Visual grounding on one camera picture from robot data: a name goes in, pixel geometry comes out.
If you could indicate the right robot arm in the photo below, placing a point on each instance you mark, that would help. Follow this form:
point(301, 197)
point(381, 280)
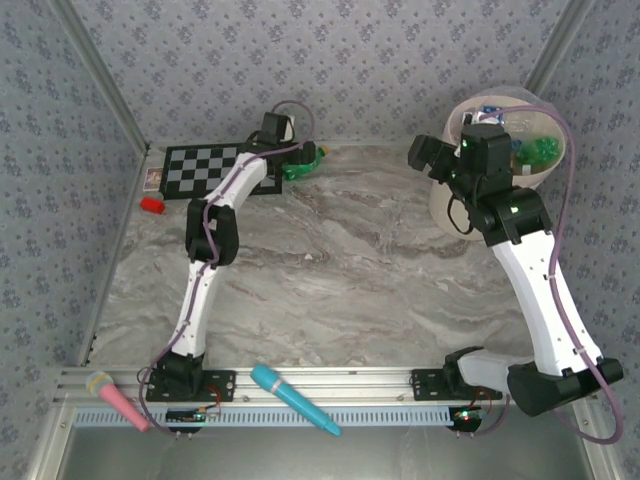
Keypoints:
point(540, 300)

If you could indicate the green bottle orange cap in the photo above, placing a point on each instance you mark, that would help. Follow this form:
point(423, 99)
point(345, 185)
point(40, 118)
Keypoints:
point(540, 150)

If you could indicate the aluminium frame rail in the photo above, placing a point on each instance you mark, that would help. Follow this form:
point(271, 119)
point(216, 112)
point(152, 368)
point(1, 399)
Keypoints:
point(350, 385)

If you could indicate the left circuit board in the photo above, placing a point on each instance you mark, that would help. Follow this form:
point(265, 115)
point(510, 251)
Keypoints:
point(192, 415)

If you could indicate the beige round bin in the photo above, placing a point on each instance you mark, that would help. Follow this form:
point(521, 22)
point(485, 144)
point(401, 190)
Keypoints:
point(440, 205)

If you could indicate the aluminium back rail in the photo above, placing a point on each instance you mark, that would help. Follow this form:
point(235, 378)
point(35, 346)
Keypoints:
point(380, 144)

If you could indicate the small printed card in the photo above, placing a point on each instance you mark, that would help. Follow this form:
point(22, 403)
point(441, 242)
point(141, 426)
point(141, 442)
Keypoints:
point(154, 179)

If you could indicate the clear plastic bin liner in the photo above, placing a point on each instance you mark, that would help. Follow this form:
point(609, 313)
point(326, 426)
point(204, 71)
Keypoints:
point(505, 91)

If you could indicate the black grey checkerboard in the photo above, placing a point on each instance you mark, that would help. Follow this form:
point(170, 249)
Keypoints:
point(195, 170)

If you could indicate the green bottle yellow cap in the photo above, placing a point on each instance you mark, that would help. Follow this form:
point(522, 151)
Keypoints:
point(305, 167)

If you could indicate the cyan marker pen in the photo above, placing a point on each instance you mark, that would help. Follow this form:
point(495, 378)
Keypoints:
point(285, 395)

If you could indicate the small red block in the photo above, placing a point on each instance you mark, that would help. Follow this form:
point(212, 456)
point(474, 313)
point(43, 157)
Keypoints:
point(152, 205)

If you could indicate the aluminium corner post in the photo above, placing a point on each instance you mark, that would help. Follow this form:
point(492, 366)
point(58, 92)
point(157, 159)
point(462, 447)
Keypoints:
point(105, 80)
point(560, 45)

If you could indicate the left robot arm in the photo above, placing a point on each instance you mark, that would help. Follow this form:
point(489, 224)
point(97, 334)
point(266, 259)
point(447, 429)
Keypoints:
point(197, 310)

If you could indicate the pink marker pen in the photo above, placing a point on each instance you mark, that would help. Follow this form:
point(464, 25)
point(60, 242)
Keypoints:
point(120, 402)

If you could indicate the circuit board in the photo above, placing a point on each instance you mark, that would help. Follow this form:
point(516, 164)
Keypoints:
point(192, 415)
point(467, 416)

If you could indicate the right circuit board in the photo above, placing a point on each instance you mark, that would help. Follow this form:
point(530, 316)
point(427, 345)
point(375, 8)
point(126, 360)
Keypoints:
point(467, 416)

